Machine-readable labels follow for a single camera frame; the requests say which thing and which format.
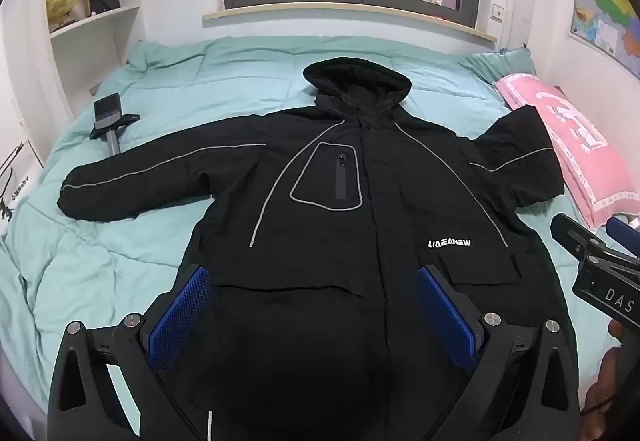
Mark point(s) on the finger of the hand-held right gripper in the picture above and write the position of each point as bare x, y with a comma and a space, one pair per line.
575, 238
625, 233

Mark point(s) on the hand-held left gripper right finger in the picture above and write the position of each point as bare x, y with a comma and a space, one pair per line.
446, 316

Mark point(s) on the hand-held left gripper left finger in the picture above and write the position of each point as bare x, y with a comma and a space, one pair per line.
181, 316

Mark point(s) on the black hooded jacket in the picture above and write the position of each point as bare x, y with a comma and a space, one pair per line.
325, 221

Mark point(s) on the person's right hand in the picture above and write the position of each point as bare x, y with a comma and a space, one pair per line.
615, 396

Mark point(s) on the pink pillow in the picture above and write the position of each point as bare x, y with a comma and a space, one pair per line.
575, 141

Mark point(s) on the black smartphone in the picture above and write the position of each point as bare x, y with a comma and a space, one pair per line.
106, 113

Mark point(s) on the teal quilted blanket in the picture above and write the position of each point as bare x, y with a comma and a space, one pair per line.
200, 81

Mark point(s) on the white bookshelf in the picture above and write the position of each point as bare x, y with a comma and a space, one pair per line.
95, 28

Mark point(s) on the beige window sill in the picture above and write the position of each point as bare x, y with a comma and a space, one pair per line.
350, 18

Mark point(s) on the black wall sticker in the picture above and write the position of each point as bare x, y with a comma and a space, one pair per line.
7, 201

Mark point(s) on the colourful wall map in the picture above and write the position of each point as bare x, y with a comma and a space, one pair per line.
605, 1

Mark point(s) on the white wall socket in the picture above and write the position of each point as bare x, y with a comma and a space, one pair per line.
498, 12

